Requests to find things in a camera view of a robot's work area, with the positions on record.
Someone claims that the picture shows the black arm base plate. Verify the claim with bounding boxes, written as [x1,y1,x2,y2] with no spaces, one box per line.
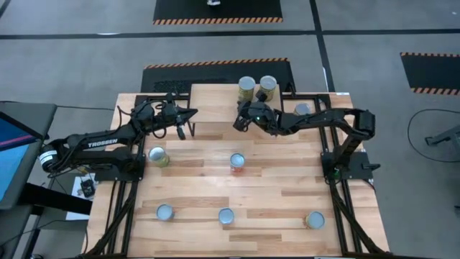
[93,158,147,182]
[321,150,381,181]

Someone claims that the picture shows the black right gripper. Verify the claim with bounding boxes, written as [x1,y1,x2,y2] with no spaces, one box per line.
[232,89,280,137]

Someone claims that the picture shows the grey cart top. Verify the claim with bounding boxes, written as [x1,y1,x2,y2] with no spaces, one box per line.
[0,101,58,140]

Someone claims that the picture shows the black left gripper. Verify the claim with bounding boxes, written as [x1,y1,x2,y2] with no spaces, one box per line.
[160,94,199,141]

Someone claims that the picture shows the green pears label tin can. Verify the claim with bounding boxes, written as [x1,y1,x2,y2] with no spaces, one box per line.
[147,145,170,168]
[237,76,257,104]

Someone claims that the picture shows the black metal table frame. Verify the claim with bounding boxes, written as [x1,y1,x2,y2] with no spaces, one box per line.
[84,92,387,258]

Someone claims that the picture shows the small black device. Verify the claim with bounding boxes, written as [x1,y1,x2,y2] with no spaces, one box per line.
[79,178,96,199]

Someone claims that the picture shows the black striped-edge floor mat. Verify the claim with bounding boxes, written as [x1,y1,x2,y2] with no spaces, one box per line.
[399,52,460,96]
[139,57,296,94]
[153,0,284,26]

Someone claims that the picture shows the mixed fruit label tin can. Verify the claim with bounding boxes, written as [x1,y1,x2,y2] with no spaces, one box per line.
[229,152,247,176]

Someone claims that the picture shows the red label tin can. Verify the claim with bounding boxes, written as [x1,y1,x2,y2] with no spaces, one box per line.
[218,207,236,226]

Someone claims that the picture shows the blue screen monitor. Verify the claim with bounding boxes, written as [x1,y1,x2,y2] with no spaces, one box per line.
[0,111,50,212]

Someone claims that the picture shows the black stand beam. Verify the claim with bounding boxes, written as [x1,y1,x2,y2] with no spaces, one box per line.
[19,182,93,216]

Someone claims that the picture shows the multicolour label tin can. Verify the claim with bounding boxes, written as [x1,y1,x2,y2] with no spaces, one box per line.
[305,211,326,230]

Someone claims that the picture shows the white paper sheet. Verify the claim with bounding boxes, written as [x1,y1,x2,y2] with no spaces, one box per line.
[66,172,97,221]

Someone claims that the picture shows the orange label tin can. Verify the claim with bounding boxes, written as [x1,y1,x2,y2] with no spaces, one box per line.
[155,204,176,222]

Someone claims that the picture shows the green oranges label tin can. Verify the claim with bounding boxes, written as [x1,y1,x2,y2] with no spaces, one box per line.
[293,102,312,117]

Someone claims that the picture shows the wooden shelf with black legs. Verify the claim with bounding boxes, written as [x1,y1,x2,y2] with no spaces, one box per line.
[185,83,286,138]

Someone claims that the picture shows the grey stand legs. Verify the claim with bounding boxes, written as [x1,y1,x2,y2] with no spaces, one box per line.
[425,124,460,148]

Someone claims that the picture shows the black floor cable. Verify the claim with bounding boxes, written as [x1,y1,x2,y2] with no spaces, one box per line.
[407,108,460,163]
[55,104,116,112]

